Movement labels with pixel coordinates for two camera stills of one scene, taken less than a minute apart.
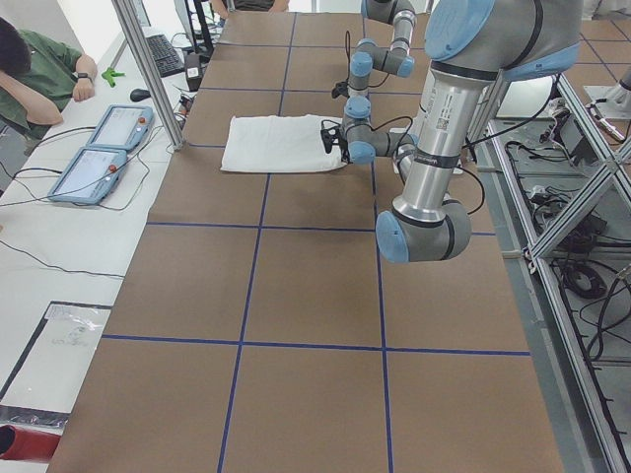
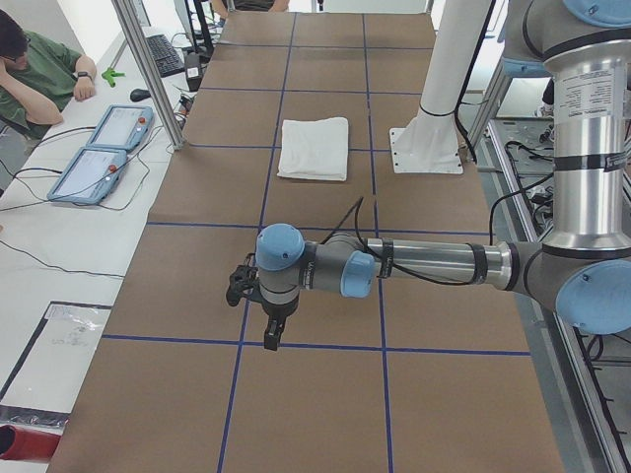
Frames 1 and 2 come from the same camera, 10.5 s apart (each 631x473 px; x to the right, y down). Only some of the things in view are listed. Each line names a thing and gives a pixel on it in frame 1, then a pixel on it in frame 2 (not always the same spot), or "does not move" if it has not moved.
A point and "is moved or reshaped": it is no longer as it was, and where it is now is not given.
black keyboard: x=166 y=57 does not move
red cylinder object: x=27 y=445 does not move
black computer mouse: x=138 y=95 does not move
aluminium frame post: x=134 y=36 does not move
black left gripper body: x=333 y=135 → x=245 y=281
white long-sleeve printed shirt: x=277 y=143 is moved or reshaped
